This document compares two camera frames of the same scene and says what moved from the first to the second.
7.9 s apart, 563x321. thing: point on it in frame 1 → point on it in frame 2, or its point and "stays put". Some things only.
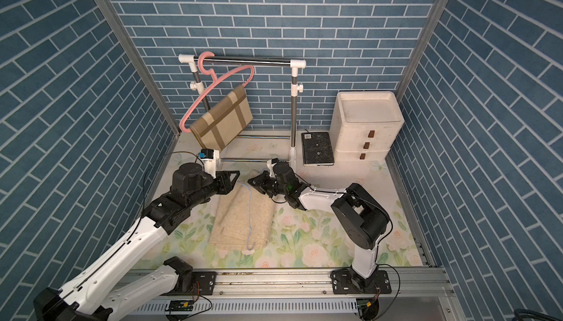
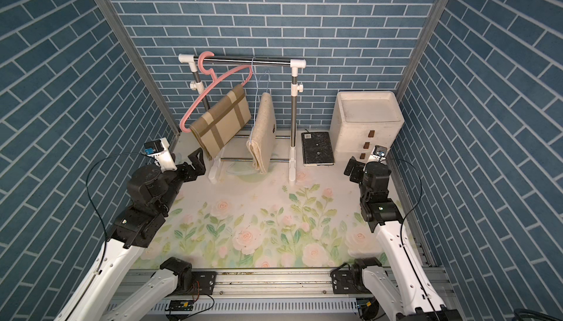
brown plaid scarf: (218, 129) stays put
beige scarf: (243, 218) → (261, 144)
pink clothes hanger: (214, 82) stays put
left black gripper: (223, 180) → (200, 166)
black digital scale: (317, 149) stays put
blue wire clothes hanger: (248, 221) → (257, 92)
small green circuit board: (181, 305) stays put
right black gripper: (264, 179) → (358, 171)
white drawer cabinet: (364, 124) stays put
